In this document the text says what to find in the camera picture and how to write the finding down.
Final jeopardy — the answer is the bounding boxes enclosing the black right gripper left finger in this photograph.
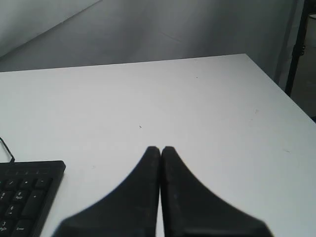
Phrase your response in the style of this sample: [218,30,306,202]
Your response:
[57,146,160,237]

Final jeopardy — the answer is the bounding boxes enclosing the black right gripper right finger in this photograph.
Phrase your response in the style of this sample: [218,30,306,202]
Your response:
[160,146,273,237]

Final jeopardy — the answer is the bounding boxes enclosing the black acer keyboard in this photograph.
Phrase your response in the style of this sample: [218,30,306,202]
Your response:
[0,160,66,237]

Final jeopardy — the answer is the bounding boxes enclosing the grey backdrop cloth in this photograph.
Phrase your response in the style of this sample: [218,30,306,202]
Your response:
[0,0,303,81]

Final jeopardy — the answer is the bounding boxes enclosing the black keyboard usb cable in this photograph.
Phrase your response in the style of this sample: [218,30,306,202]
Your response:
[0,137,15,164]

